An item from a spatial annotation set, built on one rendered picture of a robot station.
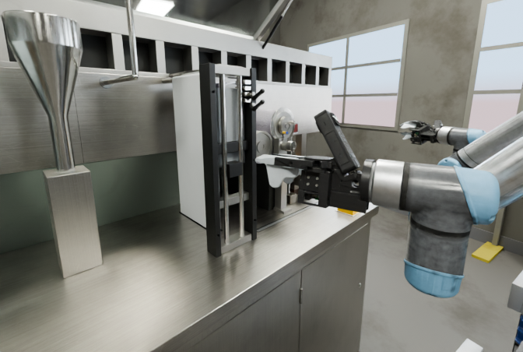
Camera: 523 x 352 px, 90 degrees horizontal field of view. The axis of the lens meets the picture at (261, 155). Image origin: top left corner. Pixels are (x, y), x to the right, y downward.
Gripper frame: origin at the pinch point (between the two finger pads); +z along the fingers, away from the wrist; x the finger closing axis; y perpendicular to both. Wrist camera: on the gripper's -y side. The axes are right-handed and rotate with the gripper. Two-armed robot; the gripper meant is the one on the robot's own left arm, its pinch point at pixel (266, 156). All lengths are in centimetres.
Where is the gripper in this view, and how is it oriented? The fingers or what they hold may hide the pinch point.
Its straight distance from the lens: 52.9
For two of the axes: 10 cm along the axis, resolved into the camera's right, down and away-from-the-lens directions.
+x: 5.0, -0.4, 8.6
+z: -8.6, -1.0, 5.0
